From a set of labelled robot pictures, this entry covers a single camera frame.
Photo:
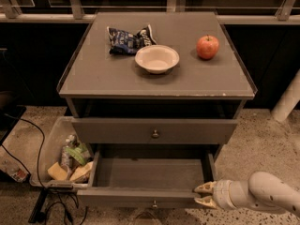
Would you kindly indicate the clear plastic bottle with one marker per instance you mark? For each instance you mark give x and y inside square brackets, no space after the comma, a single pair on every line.
[66,158]

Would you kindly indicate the grey top drawer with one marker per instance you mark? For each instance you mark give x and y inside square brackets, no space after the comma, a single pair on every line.
[154,131]

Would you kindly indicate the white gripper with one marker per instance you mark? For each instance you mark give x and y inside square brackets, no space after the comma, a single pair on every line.
[222,193]

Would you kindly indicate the green snack bag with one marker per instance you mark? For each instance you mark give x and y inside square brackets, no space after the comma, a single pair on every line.
[80,153]

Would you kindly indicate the grey drawer cabinet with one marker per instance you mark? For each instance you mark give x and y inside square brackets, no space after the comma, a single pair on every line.
[97,84]

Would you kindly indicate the grey drawer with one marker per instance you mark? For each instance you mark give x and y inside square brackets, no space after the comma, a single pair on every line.
[148,182]
[154,131]

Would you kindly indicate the red apple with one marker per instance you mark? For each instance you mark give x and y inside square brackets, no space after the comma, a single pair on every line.
[207,47]

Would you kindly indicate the yellow sponge left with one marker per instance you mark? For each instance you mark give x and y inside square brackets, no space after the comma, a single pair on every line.
[56,172]

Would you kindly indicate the metal railing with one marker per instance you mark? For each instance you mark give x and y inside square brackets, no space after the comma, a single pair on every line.
[76,11]

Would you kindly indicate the white paper bowl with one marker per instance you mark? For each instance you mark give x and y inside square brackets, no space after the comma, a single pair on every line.
[157,59]

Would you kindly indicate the clear plastic bin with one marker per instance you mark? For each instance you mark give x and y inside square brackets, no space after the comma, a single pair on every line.
[50,153]

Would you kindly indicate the blue chip bag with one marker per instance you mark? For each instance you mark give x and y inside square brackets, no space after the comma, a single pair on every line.
[123,42]

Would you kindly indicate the yellow sponge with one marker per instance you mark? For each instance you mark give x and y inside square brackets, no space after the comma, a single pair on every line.
[82,173]
[56,172]

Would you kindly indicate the black power strip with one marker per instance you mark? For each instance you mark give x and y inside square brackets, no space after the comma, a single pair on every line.
[37,215]

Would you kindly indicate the yellow sponge right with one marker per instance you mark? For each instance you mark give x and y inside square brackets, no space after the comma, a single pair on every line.
[82,173]

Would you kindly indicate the plastic bottle on floor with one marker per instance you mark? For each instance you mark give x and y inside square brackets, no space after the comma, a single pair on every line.
[13,170]

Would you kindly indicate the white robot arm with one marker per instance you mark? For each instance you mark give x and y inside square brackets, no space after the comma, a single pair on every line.
[262,192]

